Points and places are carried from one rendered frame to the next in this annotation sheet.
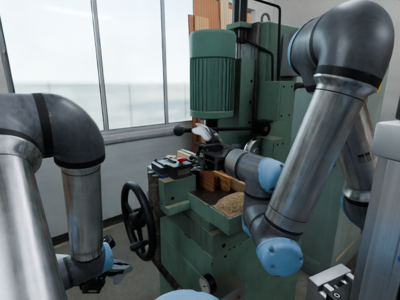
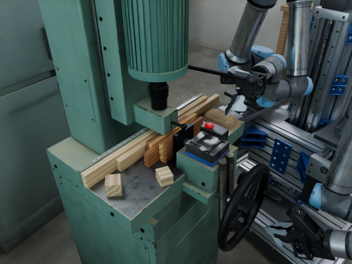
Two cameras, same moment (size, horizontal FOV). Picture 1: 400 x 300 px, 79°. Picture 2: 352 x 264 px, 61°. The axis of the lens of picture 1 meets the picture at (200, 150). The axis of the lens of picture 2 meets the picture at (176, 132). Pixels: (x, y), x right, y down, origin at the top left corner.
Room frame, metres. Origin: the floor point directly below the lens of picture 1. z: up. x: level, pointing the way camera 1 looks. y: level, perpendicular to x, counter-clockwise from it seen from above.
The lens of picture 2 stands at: (1.15, 0.77, 1.52)
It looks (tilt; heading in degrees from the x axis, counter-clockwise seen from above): 35 degrees down; 255
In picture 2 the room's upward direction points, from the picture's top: straight up
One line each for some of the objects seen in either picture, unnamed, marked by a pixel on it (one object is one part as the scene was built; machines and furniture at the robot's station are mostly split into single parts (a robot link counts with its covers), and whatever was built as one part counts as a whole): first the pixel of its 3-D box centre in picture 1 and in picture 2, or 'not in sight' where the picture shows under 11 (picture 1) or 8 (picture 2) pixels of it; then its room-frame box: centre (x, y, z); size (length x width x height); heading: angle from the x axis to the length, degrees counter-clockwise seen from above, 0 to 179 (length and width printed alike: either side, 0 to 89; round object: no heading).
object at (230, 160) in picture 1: (238, 165); (262, 74); (0.60, -0.10, 1.09); 0.08 x 0.05 x 0.08; 126
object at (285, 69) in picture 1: (294, 56); not in sight; (1.06, -0.39, 1.40); 0.10 x 0.06 x 0.16; 126
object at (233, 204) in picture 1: (236, 199); (220, 116); (0.73, -0.12, 0.92); 0.14 x 0.09 x 0.04; 126
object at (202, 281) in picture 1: (208, 286); (242, 180); (0.65, -0.03, 0.65); 0.06 x 0.04 x 0.08; 36
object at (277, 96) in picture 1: (277, 100); not in sight; (0.99, -0.31, 1.23); 0.09 x 0.08 x 0.15; 126
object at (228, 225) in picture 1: (190, 189); (185, 161); (0.92, 0.04, 0.87); 0.61 x 0.30 x 0.06; 36
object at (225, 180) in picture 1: (209, 174); (174, 134); (0.93, -0.04, 0.93); 0.24 x 0.01 x 0.06; 36
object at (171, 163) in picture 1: (171, 166); (210, 141); (0.86, 0.11, 0.99); 0.13 x 0.11 x 0.06; 36
